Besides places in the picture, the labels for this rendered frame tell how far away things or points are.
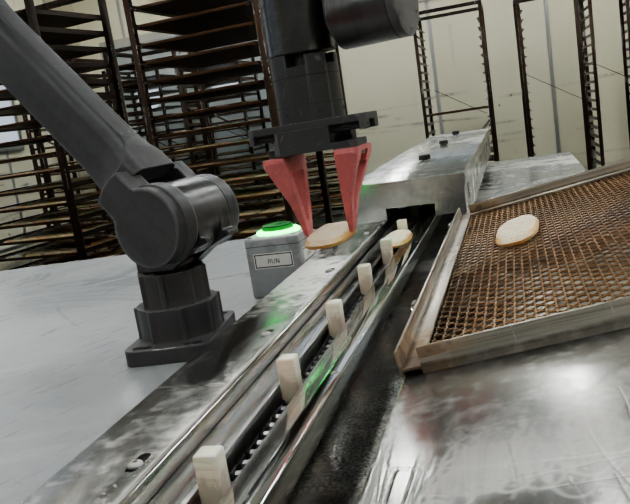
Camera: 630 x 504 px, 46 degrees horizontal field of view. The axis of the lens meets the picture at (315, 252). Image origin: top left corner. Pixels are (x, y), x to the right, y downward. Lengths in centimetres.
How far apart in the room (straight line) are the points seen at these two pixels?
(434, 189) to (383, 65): 666
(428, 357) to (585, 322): 8
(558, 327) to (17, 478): 37
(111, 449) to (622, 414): 27
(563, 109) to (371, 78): 191
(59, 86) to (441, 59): 697
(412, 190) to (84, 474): 77
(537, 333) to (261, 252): 56
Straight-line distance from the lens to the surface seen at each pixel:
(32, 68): 81
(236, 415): 48
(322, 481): 45
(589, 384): 33
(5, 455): 61
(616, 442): 28
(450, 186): 109
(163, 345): 73
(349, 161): 61
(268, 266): 90
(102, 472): 42
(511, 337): 39
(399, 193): 110
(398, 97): 771
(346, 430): 51
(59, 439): 61
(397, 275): 74
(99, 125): 76
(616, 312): 39
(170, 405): 49
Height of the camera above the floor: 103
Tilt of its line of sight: 10 degrees down
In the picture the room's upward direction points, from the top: 9 degrees counter-clockwise
